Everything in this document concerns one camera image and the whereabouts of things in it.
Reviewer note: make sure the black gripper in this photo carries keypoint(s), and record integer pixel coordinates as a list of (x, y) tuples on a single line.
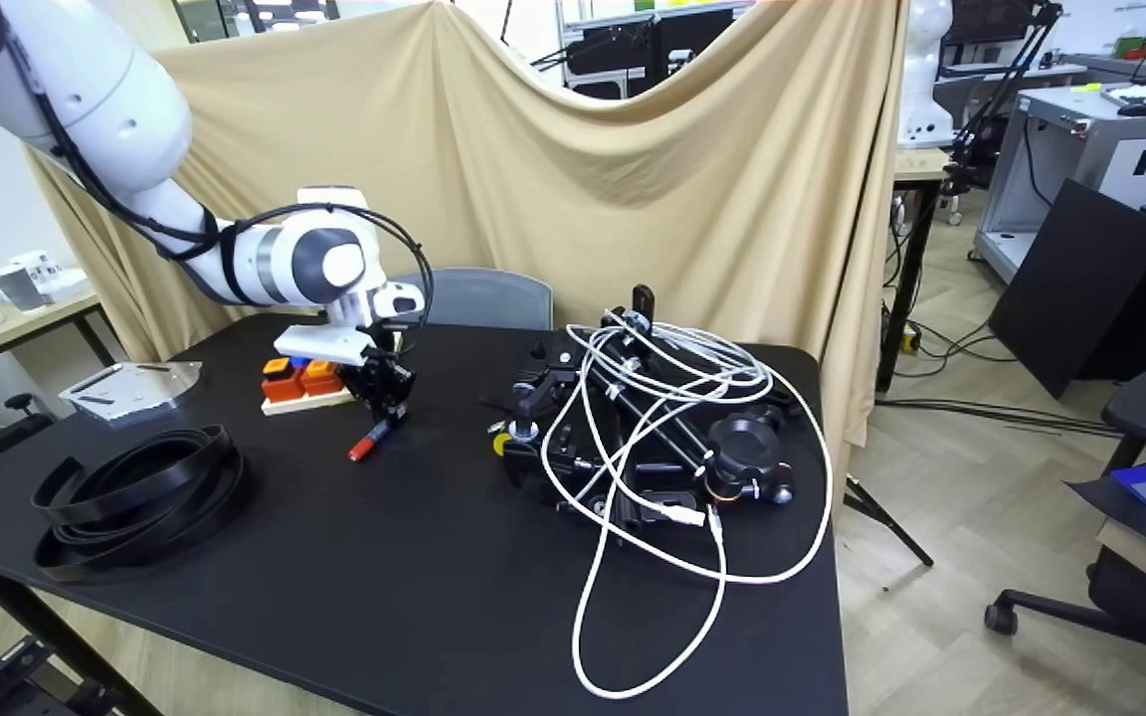
[(385, 374)]

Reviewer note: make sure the blue marker with red cap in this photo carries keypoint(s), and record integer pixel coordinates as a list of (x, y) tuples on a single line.
[(363, 443)]

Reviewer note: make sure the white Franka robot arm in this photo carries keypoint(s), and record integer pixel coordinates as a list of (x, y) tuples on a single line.
[(110, 119)]

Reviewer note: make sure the orange round toy block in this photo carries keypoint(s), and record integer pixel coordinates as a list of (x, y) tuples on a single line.
[(324, 378)]

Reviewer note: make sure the colourful wooden toy block set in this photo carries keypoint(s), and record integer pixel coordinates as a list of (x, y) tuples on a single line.
[(297, 398)]

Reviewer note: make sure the red orange toy block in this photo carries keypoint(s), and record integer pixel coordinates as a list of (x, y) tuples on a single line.
[(278, 383)]

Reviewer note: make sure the grey blue chair back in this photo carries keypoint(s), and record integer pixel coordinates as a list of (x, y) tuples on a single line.
[(488, 300)]

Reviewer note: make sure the beige cloth backdrop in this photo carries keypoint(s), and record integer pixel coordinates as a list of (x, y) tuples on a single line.
[(536, 172)]

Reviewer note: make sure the black equipment pile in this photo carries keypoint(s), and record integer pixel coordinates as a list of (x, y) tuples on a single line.
[(744, 452)]

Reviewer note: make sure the light wooden side desk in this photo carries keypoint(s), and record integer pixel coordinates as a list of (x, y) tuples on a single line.
[(17, 324)]

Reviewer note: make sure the small white box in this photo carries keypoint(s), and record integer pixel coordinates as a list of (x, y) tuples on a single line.
[(25, 278)]

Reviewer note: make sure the black background desk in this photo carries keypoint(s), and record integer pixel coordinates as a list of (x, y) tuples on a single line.
[(646, 44)]

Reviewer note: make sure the black tripod leg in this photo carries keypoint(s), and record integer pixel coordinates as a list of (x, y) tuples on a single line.
[(887, 524)]

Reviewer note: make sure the wooden side table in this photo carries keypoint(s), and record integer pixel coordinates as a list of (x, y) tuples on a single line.
[(920, 172)]

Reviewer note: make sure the white machine in background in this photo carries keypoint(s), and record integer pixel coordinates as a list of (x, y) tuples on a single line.
[(923, 66)]

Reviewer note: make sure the black articulated stand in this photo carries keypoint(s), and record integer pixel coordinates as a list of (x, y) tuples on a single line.
[(996, 91)]

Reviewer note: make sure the black leaning panel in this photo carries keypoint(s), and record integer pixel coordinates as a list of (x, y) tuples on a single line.
[(1074, 282)]

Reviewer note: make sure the grey metal cabinet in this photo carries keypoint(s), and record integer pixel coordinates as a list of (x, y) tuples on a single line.
[(1102, 146)]

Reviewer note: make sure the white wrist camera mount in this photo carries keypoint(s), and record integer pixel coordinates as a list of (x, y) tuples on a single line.
[(318, 345)]

